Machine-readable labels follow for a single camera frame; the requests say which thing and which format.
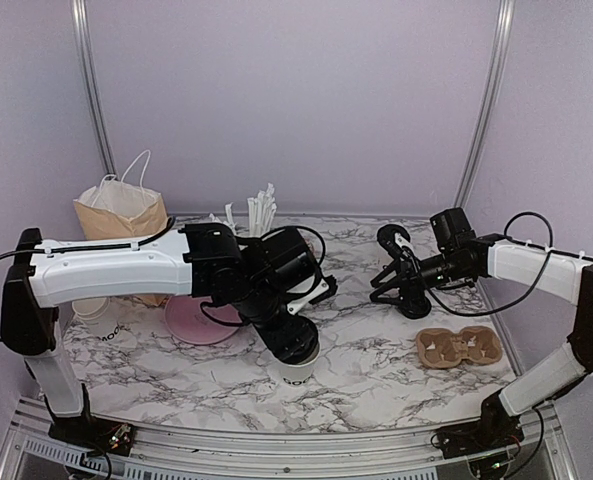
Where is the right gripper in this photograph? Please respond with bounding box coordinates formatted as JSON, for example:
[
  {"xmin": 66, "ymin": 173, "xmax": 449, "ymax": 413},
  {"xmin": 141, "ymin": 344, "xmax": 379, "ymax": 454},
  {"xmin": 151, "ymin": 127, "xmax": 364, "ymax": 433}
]
[{"xmin": 370, "ymin": 250, "xmax": 470, "ymax": 308}]

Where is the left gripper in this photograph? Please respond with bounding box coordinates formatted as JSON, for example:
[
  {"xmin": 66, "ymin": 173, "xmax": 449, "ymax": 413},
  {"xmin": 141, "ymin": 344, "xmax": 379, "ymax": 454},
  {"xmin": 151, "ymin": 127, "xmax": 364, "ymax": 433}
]
[{"xmin": 234, "ymin": 279, "xmax": 316, "ymax": 360}]

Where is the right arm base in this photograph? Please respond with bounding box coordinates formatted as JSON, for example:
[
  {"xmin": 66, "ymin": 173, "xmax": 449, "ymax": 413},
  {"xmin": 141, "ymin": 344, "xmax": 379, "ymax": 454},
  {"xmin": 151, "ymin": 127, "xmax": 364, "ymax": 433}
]
[{"xmin": 430, "ymin": 390, "xmax": 524, "ymax": 459}]

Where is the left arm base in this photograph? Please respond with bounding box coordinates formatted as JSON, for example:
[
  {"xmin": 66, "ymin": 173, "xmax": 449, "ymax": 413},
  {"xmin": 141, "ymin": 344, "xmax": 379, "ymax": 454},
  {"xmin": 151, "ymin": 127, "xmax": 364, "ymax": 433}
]
[{"xmin": 45, "ymin": 384, "xmax": 136, "ymax": 457}]

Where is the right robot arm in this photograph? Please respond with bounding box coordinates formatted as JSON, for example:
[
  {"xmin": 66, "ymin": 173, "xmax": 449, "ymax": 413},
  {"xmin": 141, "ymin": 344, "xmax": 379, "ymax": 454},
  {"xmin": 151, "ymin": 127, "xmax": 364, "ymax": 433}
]
[{"xmin": 370, "ymin": 207, "xmax": 593, "ymax": 448}]

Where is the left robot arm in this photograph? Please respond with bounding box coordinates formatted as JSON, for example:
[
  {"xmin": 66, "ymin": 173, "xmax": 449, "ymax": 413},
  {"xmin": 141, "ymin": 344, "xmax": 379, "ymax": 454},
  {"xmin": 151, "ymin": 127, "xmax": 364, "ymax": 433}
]
[{"xmin": 0, "ymin": 222, "xmax": 328, "ymax": 445}]

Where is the cardboard cup carrier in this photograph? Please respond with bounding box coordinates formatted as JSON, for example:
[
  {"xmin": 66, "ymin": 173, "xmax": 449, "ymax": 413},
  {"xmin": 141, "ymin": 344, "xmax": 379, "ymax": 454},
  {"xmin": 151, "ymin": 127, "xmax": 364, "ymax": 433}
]
[{"xmin": 415, "ymin": 326, "xmax": 503, "ymax": 370}]

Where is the pink plate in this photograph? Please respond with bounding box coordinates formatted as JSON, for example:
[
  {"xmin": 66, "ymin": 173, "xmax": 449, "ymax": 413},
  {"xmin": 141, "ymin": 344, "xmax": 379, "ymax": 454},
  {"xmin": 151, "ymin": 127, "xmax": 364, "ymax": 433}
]
[{"xmin": 164, "ymin": 296, "xmax": 242, "ymax": 346}]

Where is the stack of white paper cups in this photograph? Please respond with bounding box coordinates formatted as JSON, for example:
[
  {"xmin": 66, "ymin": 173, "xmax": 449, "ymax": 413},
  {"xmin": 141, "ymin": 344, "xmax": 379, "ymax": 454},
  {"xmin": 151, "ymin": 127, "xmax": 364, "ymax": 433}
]
[{"xmin": 72, "ymin": 297, "xmax": 121, "ymax": 343}]

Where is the brown paper bag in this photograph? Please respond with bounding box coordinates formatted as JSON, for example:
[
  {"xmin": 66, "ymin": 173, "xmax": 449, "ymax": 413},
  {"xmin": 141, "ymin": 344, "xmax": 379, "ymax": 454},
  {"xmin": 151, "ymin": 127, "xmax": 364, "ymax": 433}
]
[{"xmin": 72, "ymin": 149, "xmax": 177, "ymax": 306}]

